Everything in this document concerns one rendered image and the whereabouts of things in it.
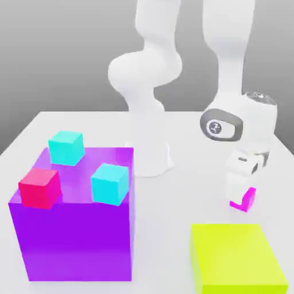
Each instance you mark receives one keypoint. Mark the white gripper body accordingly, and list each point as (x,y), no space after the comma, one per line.
(235,188)

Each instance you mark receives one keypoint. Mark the small magenta cube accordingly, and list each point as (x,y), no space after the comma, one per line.
(249,199)

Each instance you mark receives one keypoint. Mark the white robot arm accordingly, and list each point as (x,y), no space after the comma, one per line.
(142,96)

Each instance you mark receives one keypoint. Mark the small cyan cube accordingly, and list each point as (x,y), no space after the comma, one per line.
(65,149)
(109,186)

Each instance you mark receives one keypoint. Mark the small red cube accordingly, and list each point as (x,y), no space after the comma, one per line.
(38,190)

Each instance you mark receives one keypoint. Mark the large yellow box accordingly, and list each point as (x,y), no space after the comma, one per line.
(236,257)

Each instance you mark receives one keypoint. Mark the large purple box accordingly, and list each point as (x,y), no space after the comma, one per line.
(73,241)

